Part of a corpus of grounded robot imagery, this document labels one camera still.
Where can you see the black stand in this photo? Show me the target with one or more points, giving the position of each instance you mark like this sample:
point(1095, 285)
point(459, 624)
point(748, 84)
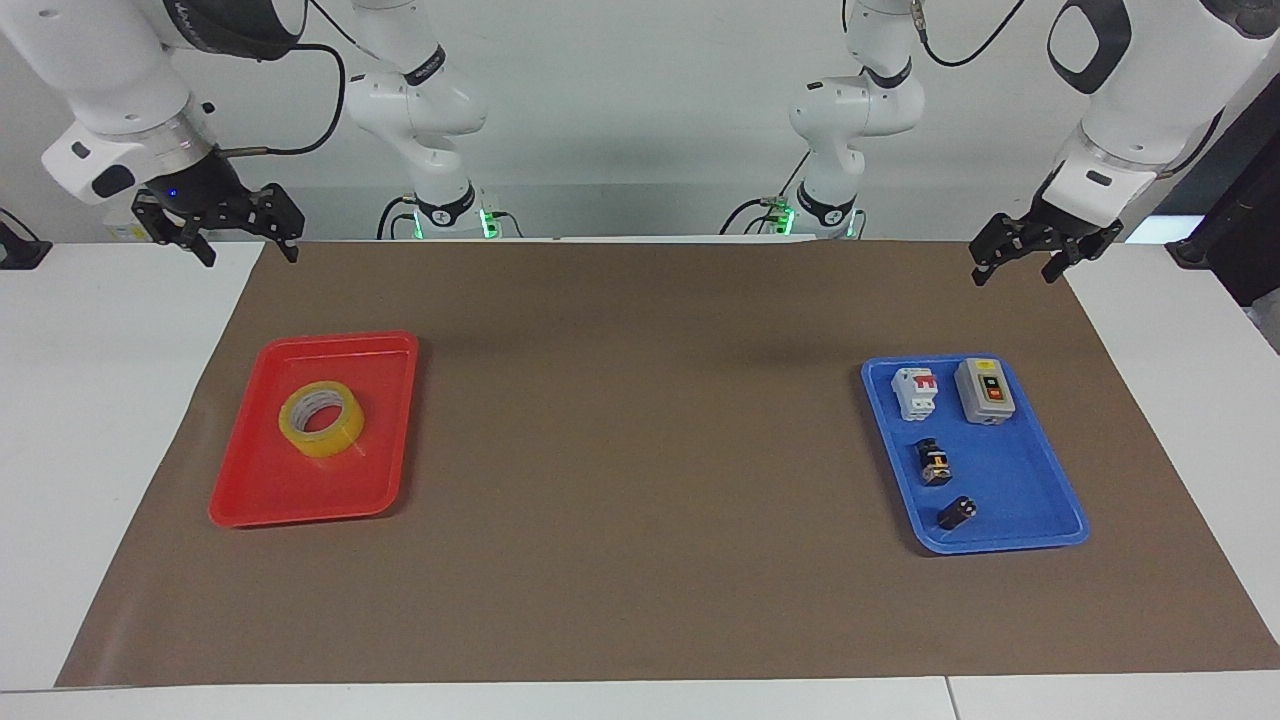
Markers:
point(1240, 220)
point(18, 250)

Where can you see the red plastic tray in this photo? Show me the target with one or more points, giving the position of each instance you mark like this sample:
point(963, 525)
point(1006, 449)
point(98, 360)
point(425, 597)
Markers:
point(250, 480)

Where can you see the small black battery block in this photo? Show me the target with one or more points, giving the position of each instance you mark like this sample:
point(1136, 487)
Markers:
point(957, 512)

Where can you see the yellowish clear tape roll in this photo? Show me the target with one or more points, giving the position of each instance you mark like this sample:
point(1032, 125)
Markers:
point(345, 425)

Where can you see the black yellow small connector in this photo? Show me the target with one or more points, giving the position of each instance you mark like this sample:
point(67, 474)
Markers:
point(935, 462)

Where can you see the blue plastic tray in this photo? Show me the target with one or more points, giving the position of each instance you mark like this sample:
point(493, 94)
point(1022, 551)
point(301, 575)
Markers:
point(1010, 490)

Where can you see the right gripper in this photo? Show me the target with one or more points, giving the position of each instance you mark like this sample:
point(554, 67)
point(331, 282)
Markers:
point(198, 182)

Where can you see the grey push-button switch box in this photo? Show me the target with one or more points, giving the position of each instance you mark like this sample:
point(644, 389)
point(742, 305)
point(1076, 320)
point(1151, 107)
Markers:
point(985, 392)

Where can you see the white red circuit breaker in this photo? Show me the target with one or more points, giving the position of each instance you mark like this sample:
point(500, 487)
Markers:
point(915, 392)

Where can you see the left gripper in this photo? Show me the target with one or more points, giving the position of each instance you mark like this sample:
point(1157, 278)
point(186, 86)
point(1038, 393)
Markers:
point(1050, 208)

